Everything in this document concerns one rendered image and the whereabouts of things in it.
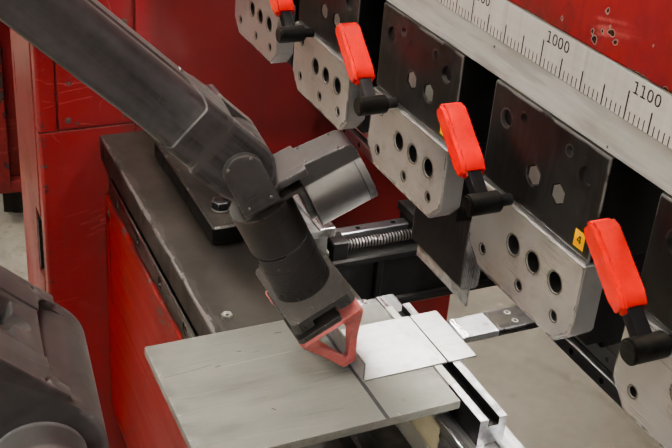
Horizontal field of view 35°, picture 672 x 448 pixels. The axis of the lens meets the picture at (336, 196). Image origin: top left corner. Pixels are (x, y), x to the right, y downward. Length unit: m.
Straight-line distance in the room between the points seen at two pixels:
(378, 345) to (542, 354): 1.81
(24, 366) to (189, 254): 1.04
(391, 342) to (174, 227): 0.53
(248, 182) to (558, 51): 0.28
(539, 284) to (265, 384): 0.32
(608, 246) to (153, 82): 0.38
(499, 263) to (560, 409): 1.85
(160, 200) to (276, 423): 0.68
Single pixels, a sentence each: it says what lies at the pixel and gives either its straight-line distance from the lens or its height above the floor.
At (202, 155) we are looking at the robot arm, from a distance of 0.88.
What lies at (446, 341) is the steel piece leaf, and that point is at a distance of 1.11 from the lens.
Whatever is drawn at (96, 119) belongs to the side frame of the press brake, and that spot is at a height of 0.90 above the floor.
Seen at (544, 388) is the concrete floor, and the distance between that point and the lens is 2.76.
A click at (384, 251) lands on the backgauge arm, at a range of 1.57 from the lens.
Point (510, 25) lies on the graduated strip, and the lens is 0.83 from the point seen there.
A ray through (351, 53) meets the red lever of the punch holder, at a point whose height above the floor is 1.30.
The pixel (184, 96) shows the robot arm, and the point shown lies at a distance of 0.86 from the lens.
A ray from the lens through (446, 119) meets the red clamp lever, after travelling 0.85.
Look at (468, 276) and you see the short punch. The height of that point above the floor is 1.11.
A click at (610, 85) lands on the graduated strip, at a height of 1.39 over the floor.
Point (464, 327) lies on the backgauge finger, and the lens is 1.13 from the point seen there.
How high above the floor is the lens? 1.64
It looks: 28 degrees down
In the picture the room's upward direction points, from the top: 5 degrees clockwise
